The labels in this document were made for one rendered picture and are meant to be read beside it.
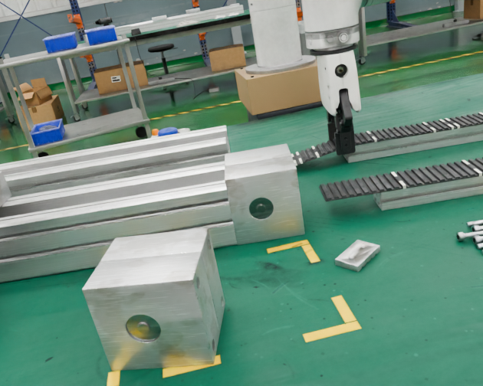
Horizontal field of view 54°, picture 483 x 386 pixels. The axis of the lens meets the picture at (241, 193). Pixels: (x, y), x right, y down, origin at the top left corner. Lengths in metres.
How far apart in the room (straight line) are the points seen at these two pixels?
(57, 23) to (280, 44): 7.35
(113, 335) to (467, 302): 0.33
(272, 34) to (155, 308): 0.94
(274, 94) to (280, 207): 0.66
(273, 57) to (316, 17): 0.51
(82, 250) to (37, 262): 0.06
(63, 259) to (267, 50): 0.80
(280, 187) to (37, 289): 0.34
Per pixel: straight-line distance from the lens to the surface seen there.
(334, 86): 0.77
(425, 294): 0.52
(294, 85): 1.24
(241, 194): 0.59
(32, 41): 8.58
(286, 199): 0.60
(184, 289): 0.41
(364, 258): 0.56
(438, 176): 0.68
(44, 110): 5.73
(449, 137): 0.89
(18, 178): 0.86
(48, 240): 0.66
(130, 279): 0.43
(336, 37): 0.77
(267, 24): 1.26
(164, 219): 0.61
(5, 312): 0.66
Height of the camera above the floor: 1.09
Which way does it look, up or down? 24 degrees down
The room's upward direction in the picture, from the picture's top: 10 degrees counter-clockwise
